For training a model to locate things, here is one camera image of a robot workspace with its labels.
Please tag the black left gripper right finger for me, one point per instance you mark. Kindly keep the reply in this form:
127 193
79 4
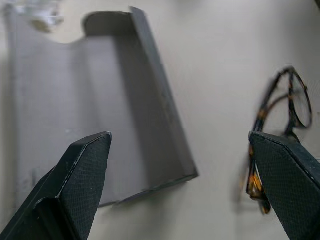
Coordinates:
292 190

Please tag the grey glasses case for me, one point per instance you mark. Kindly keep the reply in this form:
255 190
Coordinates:
100 100

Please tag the crumpled white paper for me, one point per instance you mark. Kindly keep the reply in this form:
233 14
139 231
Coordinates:
27 12

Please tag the tortoiseshell round glasses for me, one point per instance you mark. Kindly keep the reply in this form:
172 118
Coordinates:
291 100

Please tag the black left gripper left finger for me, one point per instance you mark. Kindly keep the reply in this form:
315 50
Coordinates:
62 195

